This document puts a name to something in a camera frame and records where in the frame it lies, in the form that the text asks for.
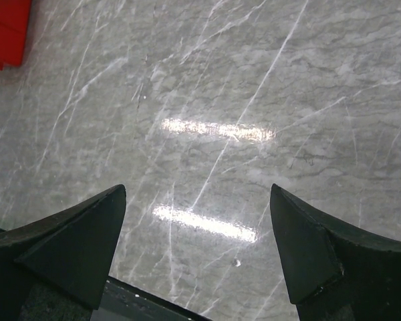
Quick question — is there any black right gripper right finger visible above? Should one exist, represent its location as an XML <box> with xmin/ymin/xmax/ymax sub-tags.
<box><xmin>270</xmin><ymin>184</ymin><xmax>401</xmax><ymax>320</ymax></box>

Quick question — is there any black table edge rail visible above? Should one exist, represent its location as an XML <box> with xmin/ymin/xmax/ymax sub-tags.
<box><xmin>90</xmin><ymin>276</ymin><xmax>207</xmax><ymax>321</ymax></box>

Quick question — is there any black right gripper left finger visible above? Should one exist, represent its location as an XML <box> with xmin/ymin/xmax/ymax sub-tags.
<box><xmin>0</xmin><ymin>185</ymin><xmax>126</xmax><ymax>320</ymax></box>

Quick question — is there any orange t shirt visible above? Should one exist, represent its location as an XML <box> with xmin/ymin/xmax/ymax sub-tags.
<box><xmin>0</xmin><ymin>0</ymin><xmax>31</xmax><ymax>70</ymax></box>

